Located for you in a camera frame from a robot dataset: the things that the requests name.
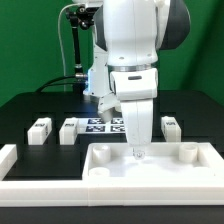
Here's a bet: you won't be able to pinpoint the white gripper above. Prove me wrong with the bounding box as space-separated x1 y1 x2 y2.
110 68 158 159

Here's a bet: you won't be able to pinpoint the white desk top tray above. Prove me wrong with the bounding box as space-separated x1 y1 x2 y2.
82 142 224 182

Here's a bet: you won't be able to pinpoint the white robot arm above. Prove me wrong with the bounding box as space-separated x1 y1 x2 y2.
87 0 190 159

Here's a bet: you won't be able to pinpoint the fiducial marker plate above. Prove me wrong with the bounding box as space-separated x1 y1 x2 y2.
77 118 125 134

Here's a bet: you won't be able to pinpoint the white U-shaped fence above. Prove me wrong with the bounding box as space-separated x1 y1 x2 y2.
0 144 224 207

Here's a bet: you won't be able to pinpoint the black cables on table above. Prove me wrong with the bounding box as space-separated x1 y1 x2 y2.
34 74 89 93

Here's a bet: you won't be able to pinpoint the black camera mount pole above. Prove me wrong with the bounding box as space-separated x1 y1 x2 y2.
66 5 95 80

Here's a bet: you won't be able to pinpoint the camera on mount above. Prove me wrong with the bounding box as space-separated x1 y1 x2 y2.
85 0 103 9

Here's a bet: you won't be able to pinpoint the white cable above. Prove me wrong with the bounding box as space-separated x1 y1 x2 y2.
57 3 81 93

